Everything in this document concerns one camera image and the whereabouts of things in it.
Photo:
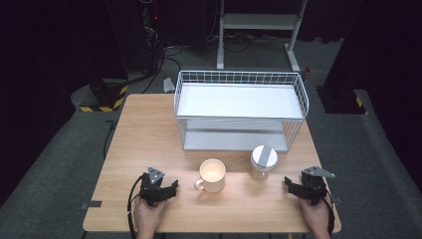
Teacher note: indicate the grey tape strip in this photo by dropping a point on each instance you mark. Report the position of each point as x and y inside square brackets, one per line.
[338, 199]
[93, 204]

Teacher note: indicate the glass jar with white lid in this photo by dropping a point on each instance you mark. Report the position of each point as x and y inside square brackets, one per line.
[264, 159]

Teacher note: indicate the black equipment tower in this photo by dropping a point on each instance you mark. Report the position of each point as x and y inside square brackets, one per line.
[151, 33]

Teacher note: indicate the person's left hand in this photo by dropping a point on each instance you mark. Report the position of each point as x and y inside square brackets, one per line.
[149, 217]

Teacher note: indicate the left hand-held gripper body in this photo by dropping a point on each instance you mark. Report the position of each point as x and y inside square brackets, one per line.
[151, 191]

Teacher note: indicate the black base with yellow stripes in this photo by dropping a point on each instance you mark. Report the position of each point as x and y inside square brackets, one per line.
[341, 101]
[106, 96]

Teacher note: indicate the small red object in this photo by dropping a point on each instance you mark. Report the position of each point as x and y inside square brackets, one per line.
[307, 73]

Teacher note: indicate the grey power adapter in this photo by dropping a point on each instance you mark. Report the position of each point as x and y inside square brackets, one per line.
[168, 85]

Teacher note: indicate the cream ceramic mug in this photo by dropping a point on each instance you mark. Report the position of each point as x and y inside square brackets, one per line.
[212, 176]

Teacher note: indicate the dark curtain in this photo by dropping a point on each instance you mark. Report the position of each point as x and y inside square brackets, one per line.
[388, 49]
[49, 66]

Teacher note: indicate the person's right hand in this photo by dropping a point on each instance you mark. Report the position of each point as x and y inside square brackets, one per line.
[316, 217]

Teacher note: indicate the white metal stand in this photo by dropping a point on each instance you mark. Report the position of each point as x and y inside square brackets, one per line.
[258, 21]

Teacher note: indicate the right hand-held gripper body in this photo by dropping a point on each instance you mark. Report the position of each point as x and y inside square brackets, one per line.
[313, 189]

